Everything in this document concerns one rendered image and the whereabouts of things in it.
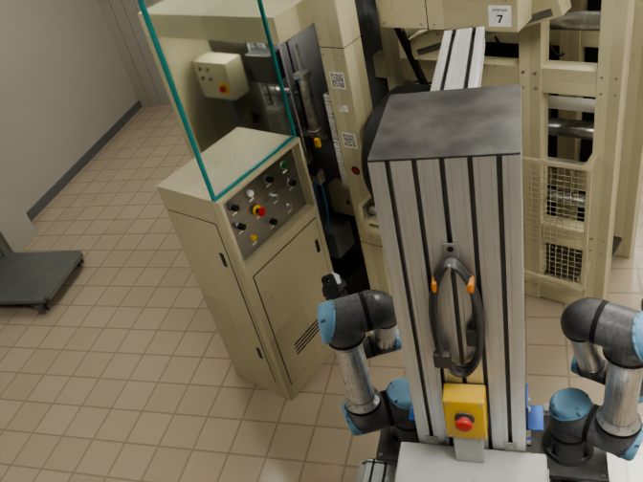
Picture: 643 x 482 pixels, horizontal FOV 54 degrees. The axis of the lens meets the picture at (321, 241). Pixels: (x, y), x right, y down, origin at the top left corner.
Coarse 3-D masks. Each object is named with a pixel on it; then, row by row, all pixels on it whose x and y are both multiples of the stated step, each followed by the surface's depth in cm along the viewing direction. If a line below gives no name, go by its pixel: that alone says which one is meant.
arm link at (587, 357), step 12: (576, 300) 164; (588, 300) 160; (600, 300) 159; (564, 312) 166; (576, 312) 160; (588, 312) 157; (564, 324) 165; (576, 324) 159; (588, 324) 157; (576, 336) 162; (576, 348) 175; (588, 348) 173; (600, 348) 179; (576, 360) 187; (588, 360) 179; (600, 360) 183; (576, 372) 194; (588, 372) 188; (600, 372) 188
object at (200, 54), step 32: (160, 0) 213; (192, 0) 224; (224, 0) 235; (256, 0) 248; (160, 32) 216; (192, 32) 227; (224, 32) 238; (256, 32) 252; (192, 64) 230; (224, 64) 242; (256, 64) 256; (192, 96) 233; (224, 96) 246; (256, 96) 260; (192, 128) 237; (224, 128) 250; (256, 128) 265; (288, 128) 281; (224, 160) 254; (256, 160) 269; (224, 192) 257
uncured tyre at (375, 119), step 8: (400, 88) 261; (408, 88) 260; (416, 88) 259; (424, 88) 257; (384, 104) 257; (376, 112) 257; (368, 120) 261; (376, 120) 255; (368, 128) 257; (376, 128) 254; (368, 136) 256; (368, 144) 256; (368, 152) 256; (368, 176) 261; (368, 184) 264
